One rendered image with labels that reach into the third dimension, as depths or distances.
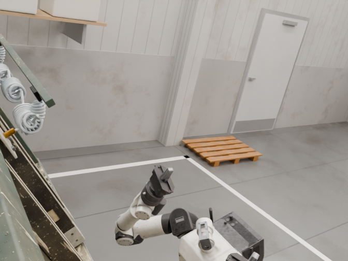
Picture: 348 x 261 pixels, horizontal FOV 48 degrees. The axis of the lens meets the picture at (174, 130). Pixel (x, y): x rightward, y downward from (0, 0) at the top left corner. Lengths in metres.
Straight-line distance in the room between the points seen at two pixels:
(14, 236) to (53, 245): 0.77
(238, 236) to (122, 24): 3.78
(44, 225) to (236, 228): 0.80
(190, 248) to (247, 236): 0.24
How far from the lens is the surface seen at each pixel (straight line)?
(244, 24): 6.42
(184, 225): 1.74
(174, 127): 5.76
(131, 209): 1.72
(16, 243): 0.57
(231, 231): 1.69
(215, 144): 6.10
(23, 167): 1.86
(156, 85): 5.57
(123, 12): 5.01
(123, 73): 5.21
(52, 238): 1.33
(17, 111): 1.16
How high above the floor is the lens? 2.29
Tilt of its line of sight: 21 degrees down
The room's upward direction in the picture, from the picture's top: 13 degrees clockwise
